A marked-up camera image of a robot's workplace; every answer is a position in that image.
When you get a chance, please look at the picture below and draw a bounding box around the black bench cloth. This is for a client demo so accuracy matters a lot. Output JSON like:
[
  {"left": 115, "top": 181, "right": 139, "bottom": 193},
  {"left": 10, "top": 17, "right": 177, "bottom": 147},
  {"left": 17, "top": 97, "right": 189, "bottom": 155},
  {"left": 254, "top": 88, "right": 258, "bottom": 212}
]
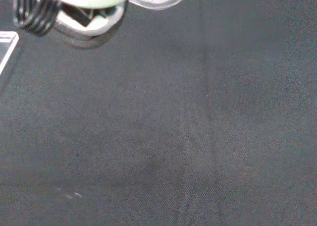
[{"left": 0, "top": 0, "right": 317, "bottom": 226}]

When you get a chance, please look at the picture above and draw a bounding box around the clear funnel stand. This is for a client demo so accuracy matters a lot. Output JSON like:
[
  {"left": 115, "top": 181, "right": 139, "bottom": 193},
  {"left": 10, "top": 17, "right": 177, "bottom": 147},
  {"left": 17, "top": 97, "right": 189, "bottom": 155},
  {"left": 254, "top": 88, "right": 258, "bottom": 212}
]
[{"left": 0, "top": 31, "right": 20, "bottom": 76}]

